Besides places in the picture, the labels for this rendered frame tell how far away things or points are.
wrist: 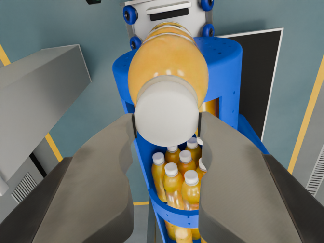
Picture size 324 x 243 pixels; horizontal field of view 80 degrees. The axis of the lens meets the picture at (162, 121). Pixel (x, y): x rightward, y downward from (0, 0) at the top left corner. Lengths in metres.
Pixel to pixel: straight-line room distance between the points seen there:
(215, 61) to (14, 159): 0.86
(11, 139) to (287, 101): 1.97
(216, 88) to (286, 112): 1.77
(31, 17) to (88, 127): 0.96
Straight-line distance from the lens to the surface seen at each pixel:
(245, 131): 1.50
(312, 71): 2.03
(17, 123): 1.02
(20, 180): 2.31
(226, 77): 0.38
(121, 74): 0.39
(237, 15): 1.63
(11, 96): 1.02
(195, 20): 0.63
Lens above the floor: 1.54
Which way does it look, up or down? 57 degrees down
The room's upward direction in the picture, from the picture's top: 180 degrees counter-clockwise
